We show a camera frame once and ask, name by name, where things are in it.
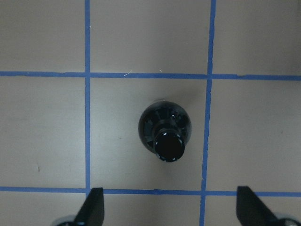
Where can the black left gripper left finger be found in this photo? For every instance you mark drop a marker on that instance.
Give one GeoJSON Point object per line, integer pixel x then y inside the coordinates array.
{"type": "Point", "coordinates": [92, 211]}

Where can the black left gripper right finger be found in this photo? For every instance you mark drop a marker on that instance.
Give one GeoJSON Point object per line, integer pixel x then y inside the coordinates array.
{"type": "Point", "coordinates": [251, 211]}

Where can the dark wine bottle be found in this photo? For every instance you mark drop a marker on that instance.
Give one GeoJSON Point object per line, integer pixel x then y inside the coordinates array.
{"type": "Point", "coordinates": [164, 129]}

